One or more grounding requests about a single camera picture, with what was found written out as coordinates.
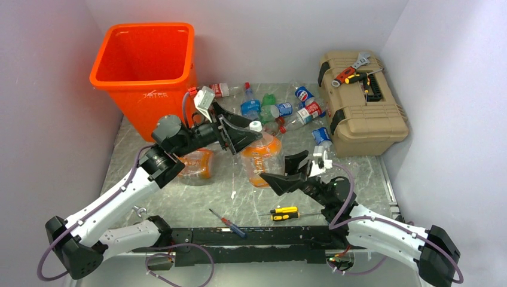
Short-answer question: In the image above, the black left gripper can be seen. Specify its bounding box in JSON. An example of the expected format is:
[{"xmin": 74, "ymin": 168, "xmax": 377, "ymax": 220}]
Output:
[{"xmin": 173, "ymin": 99, "xmax": 262, "ymax": 158}]

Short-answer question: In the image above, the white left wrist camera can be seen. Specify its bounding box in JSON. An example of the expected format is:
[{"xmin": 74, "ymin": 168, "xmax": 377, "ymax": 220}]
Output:
[{"xmin": 189, "ymin": 86, "xmax": 215, "ymax": 121}]

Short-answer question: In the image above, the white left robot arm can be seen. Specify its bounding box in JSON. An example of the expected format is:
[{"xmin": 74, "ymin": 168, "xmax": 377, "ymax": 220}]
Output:
[{"xmin": 45, "ymin": 102, "xmax": 262, "ymax": 280}]

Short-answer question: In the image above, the large orange label bottle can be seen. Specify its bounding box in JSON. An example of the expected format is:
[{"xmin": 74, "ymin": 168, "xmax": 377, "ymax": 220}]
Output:
[{"xmin": 240, "ymin": 121, "xmax": 285, "ymax": 188}]

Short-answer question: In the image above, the pepsi label bottle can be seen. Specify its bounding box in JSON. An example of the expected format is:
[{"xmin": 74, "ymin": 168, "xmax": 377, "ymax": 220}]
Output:
[{"xmin": 294, "ymin": 86, "xmax": 315, "ymax": 109}]

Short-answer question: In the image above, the blue label crushed bottle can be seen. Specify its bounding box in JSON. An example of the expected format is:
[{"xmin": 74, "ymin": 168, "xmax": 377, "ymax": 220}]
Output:
[{"xmin": 240, "ymin": 87, "xmax": 261, "ymax": 121}]

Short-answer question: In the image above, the red white label bottle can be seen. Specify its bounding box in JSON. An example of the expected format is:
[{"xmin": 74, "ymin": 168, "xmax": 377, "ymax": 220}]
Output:
[{"xmin": 279, "ymin": 100, "xmax": 328, "ymax": 133}]

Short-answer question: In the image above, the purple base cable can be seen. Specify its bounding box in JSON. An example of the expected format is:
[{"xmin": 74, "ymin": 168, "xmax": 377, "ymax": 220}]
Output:
[{"xmin": 145, "ymin": 243, "xmax": 215, "ymax": 287}]

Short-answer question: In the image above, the blue label clear bottle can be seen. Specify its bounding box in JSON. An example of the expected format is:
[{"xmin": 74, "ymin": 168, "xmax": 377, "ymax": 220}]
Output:
[{"xmin": 270, "ymin": 102, "xmax": 294, "ymax": 118}]

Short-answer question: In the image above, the black yellow screwdriver on table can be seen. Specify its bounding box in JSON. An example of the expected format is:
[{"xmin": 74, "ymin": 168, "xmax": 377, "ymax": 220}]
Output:
[{"xmin": 271, "ymin": 212, "xmax": 321, "ymax": 222}]

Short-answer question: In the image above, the red blue screwdriver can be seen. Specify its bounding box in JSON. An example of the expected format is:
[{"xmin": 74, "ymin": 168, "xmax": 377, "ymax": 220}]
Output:
[{"xmin": 209, "ymin": 209, "xmax": 247, "ymax": 239}]

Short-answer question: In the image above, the blue label bottle by toolbox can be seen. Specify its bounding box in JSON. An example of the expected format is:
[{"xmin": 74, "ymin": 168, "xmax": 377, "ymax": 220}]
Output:
[{"xmin": 311, "ymin": 127, "xmax": 333, "ymax": 152}]

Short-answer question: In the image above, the silver adjustable wrench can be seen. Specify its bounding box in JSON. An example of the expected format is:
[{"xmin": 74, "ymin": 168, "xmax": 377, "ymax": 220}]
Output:
[{"xmin": 350, "ymin": 51, "xmax": 371, "ymax": 70}]

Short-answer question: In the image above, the crushed orange label bottle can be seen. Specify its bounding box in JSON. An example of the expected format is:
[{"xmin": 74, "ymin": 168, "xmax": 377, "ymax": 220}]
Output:
[{"xmin": 178, "ymin": 148, "xmax": 214, "ymax": 186}]

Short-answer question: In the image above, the tan plastic toolbox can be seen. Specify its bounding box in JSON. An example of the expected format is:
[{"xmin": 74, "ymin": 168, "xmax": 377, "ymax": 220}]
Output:
[{"xmin": 317, "ymin": 51, "xmax": 409, "ymax": 157}]

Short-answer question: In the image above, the orange plastic bin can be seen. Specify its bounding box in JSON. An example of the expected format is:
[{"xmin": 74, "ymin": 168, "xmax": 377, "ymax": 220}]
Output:
[{"xmin": 89, "ymin": 22, "xmax": 198, "ymax": 142}]

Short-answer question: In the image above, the yellow black screwdriver on toolbox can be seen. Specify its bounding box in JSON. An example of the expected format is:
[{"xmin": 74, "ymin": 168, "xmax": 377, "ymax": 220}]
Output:
[{"xmin": 344, "ymin": 69, "xmax": 383, "ymax": 86}]

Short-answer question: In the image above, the red label clear bottle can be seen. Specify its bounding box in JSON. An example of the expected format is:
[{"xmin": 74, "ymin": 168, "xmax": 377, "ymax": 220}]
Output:
[{"xmin": 208, "ymin": 82, "xmax": 250, "ymax": 99}]

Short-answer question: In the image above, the green plastic bottle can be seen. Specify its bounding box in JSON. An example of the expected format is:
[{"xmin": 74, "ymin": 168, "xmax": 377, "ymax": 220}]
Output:
[{"xmin": 259, "ymin": 93, "xmax": 280, "ymax": 124}]

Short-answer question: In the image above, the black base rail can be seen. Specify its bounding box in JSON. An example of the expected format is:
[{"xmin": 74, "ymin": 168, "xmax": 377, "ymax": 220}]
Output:
[{"xmin": 132, "ymin": 225, "xmax": 367, "ymax": 267}]

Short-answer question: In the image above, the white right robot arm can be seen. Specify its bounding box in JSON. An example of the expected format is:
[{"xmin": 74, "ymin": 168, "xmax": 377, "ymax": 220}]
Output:
[{"xmin": 260, "ymin": 151, "xmax": 464, "ymax": 286}]

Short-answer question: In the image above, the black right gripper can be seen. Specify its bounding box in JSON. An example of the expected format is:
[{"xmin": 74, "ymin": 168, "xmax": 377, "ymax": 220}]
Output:
[{"xmin": 260, "ymin": 151, "xmax": 331, "ymax": 207}]

